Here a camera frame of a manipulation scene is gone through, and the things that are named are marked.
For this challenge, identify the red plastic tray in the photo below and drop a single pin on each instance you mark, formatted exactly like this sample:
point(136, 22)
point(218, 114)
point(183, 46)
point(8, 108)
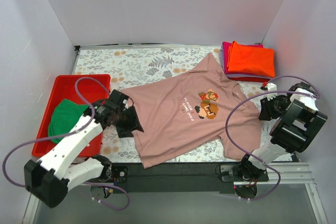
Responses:
point(64, 88)

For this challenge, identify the floral tablecloth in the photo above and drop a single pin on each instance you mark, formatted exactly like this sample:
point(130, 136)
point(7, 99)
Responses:
point(135, 67)

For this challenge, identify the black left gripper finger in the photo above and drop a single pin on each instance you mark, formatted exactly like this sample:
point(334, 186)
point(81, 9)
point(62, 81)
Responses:
point(125, 128)
point(132, 120)

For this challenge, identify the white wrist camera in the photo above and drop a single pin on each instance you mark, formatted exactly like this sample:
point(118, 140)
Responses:
point(127, 103)
point(268, 86)

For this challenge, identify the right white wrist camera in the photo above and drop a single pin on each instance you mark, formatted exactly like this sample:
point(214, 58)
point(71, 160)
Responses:
point(268, 86)

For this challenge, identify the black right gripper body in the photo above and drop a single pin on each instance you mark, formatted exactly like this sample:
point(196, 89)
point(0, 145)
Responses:
point(266, 109)

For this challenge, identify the orange folded t-shirt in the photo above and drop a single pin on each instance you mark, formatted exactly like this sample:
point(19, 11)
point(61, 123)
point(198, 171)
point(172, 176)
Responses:
point(265, 59)

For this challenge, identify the magenta folded t-shirt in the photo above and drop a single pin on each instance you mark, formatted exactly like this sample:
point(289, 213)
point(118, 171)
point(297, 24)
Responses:
point(228, 45)

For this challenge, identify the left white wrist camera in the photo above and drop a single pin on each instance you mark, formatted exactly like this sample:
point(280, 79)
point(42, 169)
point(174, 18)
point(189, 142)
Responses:
point(127, 103)

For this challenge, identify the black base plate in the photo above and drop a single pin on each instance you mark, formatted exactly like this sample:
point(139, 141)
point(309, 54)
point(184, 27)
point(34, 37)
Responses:
point(174, 177)

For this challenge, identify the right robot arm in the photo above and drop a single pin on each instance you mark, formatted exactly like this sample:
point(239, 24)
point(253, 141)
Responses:
point(298, 123)

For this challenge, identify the pink printed t-shirt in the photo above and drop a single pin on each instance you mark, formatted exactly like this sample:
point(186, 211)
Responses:
point(181, 113)

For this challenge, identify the green t-shirt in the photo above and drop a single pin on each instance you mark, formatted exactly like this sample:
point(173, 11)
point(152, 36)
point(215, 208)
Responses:
point(65, 117)

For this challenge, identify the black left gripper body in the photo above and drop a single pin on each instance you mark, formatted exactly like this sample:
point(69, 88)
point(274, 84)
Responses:
point(125, 120)

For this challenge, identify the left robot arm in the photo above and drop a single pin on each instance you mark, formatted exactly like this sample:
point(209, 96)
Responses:
point(53, 175)

